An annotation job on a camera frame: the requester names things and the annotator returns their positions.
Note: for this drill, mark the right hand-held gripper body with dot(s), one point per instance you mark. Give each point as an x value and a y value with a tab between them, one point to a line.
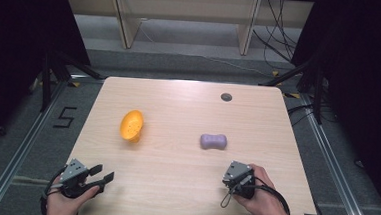
237	176

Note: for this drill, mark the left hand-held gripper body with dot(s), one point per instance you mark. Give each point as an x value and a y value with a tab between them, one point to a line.
72	172

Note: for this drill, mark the person's left hand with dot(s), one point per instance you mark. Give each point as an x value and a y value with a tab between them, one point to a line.
65	205

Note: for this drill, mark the person's right hand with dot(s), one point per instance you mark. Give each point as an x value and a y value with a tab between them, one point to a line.
264	199

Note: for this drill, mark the purple soap bar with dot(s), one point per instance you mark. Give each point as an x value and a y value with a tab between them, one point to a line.
213	141

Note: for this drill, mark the orange soap dish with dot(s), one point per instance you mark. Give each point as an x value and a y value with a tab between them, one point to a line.
131	125

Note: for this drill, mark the grey round table grommet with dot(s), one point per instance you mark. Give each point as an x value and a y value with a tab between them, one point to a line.
226	97

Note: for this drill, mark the black metal stand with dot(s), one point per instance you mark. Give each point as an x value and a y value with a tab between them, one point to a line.
51	75
315	85

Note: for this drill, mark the black curtain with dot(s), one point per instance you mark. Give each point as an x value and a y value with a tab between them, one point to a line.
15	43
363	81

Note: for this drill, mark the light wooden furniture leg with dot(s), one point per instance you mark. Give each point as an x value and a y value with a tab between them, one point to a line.
125	20
248	27

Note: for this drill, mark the silver metal floor rail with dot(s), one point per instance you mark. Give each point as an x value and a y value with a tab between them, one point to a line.
22	147
333	163

